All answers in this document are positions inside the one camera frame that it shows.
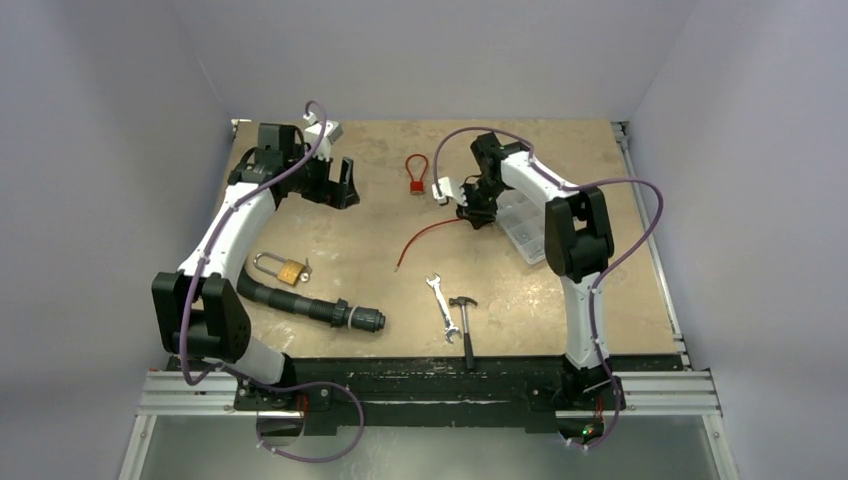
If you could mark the clear plastic screw box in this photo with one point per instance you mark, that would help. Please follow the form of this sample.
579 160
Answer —
523 223

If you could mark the black handled hammer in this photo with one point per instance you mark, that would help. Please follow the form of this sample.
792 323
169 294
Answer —
463 302

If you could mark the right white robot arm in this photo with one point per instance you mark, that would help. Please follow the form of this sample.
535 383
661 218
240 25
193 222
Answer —
578 243

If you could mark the silver wrench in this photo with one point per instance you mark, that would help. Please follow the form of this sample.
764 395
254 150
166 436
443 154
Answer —
450 329

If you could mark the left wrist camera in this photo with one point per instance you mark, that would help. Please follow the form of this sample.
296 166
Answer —
321 138

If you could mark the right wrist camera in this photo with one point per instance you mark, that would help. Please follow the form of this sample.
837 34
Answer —
446 189

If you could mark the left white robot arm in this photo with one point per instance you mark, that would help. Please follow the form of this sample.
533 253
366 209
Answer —
198 307

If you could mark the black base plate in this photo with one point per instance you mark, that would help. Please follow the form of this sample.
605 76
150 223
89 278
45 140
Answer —
521 392

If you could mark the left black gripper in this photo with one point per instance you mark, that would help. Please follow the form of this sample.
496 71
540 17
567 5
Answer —
335 194

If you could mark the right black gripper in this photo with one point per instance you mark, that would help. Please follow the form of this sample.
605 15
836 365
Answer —
477 201

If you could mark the small red cable padlock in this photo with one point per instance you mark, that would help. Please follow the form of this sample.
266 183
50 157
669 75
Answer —
416 166

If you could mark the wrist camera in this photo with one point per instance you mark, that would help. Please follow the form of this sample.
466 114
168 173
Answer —
446 189
321 138

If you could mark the brass padlock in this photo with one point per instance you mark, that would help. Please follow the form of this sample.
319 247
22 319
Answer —
289 271

